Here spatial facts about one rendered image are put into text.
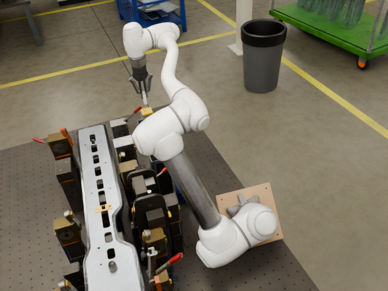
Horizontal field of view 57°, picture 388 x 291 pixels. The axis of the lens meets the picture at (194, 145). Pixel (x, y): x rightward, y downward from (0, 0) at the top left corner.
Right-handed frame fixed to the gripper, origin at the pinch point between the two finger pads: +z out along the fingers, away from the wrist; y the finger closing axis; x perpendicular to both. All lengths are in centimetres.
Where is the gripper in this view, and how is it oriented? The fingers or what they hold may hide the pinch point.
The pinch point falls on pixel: (144, 97)
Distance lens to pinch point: 202.6
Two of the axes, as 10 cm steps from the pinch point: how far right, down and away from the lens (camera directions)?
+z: 0.7, 7.7, 6.4
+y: -9.5, 2.4, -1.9
